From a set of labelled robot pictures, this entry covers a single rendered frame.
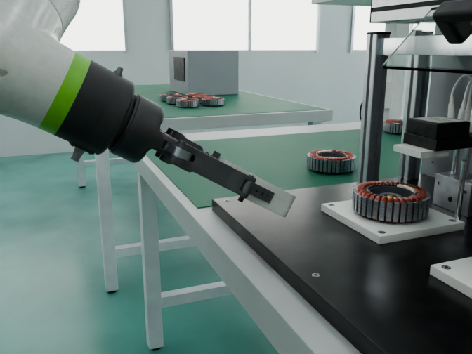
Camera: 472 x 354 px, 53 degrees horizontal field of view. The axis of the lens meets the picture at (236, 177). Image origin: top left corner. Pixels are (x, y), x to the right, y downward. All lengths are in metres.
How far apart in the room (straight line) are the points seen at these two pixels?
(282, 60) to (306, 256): 5.08
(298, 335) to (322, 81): 5.48
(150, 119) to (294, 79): 5.22
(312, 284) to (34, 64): 0.37
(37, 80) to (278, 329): 0.36
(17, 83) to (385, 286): 0.44
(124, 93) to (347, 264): 0.33
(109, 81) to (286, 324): 0.32
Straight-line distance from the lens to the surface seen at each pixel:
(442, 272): 0.60
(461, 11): 0.44
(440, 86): 1.04
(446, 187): 0.85
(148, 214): 1.56
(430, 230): 0.73
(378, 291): 0.55
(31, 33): 0.53
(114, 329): 1.94
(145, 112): 0.54
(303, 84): 5.79
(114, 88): 0.53
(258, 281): 0.60
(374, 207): 0.71
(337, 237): 0.69
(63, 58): 0.53
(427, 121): 0.76
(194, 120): 1.99
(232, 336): 1.85
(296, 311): 0.54
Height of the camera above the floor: 1.03
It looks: 15 degrees down
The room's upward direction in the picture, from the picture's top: straight up
